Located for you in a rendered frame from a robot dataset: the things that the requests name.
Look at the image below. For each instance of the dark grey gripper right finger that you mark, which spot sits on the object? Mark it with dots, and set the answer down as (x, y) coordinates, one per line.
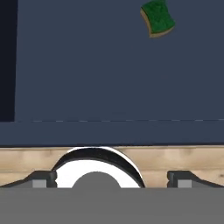
(180, 178)

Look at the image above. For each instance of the round white and black object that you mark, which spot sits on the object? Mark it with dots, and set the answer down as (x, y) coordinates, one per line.
(97, 154)

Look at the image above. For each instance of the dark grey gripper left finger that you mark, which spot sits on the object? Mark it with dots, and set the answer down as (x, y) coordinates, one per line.
(43, 178)

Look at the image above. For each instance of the green sponge with tan base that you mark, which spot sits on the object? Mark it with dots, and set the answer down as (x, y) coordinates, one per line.
(159, 17)

